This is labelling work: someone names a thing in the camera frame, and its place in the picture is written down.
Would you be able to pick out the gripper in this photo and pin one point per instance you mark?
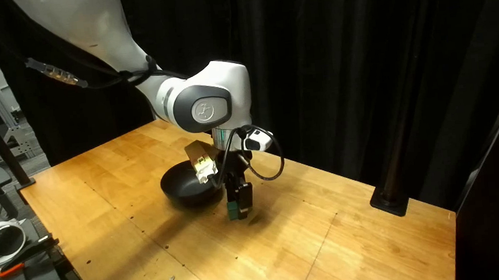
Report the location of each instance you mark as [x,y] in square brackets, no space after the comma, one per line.
[232,164]

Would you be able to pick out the green block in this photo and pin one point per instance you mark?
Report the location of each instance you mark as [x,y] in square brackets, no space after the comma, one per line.
[233,210]

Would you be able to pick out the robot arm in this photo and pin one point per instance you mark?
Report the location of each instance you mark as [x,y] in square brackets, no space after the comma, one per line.
[210,98]

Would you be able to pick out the black bowl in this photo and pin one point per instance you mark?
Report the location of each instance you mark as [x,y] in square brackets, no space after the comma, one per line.
[184,187]

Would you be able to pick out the black curtain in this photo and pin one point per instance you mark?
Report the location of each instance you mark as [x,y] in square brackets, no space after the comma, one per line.
[337,62]

